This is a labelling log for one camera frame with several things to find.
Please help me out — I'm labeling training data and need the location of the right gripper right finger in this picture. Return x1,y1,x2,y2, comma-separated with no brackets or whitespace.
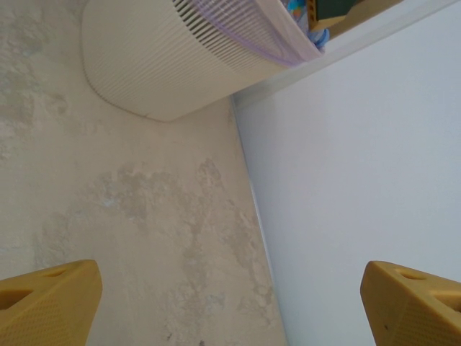
361,261,461,346

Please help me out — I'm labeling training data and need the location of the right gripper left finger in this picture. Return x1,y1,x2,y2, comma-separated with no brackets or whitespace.
0,259,104,346

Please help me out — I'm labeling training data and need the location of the clear bottle colourful blue label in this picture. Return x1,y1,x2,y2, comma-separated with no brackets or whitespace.
284,0,331,53

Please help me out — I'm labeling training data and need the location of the beige ribbed waste bin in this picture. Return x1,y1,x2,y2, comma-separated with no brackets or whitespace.
81,0,321,123

